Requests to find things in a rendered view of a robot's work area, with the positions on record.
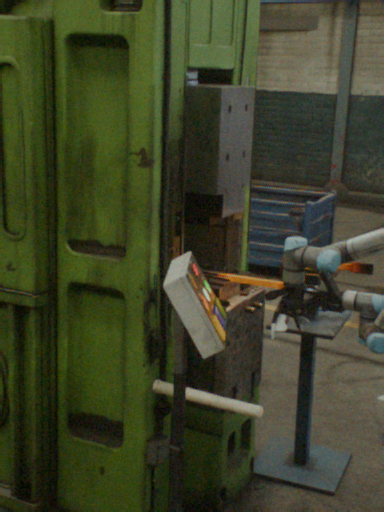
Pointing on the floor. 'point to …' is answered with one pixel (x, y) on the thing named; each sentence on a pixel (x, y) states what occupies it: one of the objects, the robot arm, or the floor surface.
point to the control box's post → (178, 424)
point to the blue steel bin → (288, 221)
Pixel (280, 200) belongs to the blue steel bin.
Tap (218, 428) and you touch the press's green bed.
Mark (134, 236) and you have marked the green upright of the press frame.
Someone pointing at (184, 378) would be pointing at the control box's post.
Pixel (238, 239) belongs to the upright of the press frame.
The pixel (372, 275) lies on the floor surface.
